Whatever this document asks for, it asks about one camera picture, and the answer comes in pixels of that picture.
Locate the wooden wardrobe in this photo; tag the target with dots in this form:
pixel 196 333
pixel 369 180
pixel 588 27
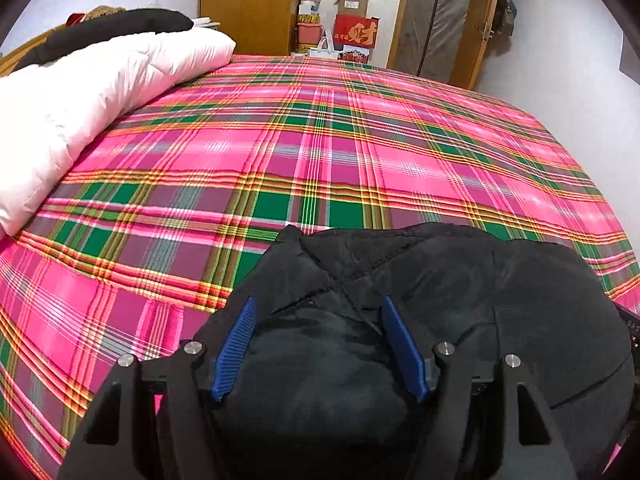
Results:
pixel 250 5

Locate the white quilt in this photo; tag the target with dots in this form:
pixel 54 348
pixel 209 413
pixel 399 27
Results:
pixel 100 90

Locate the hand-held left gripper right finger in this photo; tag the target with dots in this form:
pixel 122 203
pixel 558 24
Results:
pixel 402 350

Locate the small red box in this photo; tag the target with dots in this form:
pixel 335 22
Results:
pixel 357 55

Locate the clear snack jar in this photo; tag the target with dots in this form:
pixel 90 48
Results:
pixel 310 0

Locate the wooden bed headboard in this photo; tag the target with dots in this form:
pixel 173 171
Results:
pixel 20 55

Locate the pink plaid bed sheet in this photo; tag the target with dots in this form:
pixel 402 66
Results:
pixel 250 135

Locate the cardboard box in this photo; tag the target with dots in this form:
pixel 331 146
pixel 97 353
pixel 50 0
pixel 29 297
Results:
pixel 352 5

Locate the black cloth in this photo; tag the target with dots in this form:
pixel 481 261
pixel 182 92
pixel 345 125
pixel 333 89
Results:
pixel 125 27

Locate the red gift box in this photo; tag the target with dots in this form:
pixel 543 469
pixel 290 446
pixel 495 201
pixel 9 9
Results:
pixel 356 32

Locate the plastic-covered wooden door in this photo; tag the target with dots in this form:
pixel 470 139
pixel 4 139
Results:
pixel 440 15

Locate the hanging grey bag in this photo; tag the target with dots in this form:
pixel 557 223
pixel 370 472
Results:
pixel 507 10

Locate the brown furry cloth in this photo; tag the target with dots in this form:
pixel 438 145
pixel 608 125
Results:
pixel 102 11

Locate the black padded jacket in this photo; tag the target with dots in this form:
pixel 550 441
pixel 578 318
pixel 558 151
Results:
pixel 450 300

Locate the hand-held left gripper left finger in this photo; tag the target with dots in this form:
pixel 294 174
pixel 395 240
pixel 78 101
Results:
pixel 235 350

